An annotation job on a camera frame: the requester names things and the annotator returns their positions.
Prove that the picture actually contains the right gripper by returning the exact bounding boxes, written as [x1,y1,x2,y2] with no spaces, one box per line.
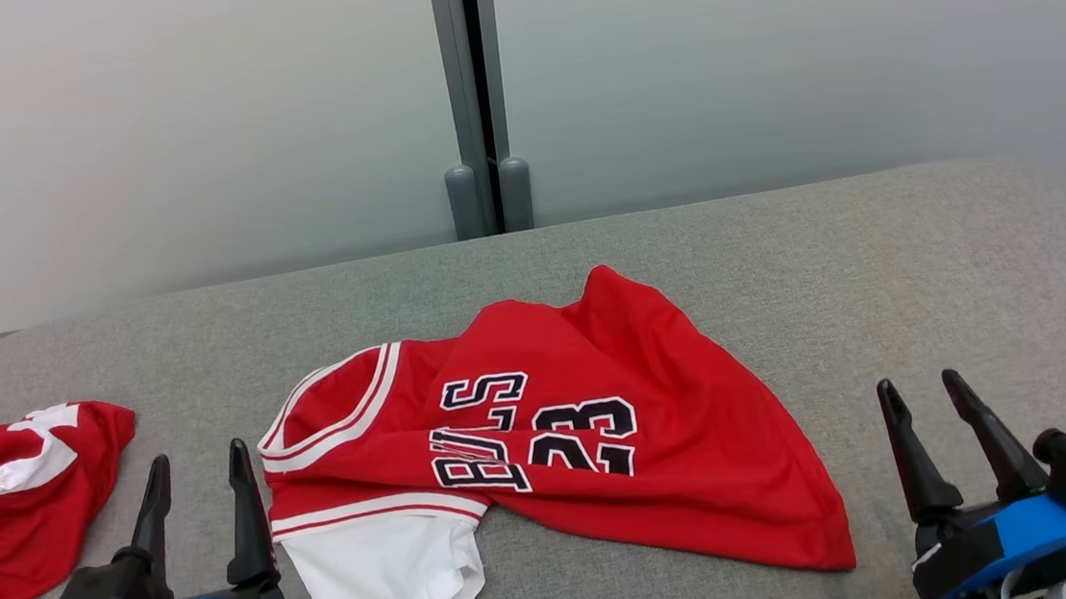
[876,359,1066,599]

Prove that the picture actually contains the red shorts with white stripes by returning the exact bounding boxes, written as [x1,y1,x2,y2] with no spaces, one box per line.
[0,396,152,599]

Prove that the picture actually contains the red basketball jersey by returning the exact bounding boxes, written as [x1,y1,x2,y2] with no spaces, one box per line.
[245,245,861,599]

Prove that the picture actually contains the grey partition post with feet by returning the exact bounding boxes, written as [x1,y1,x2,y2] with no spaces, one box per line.
[428,0,536,242]

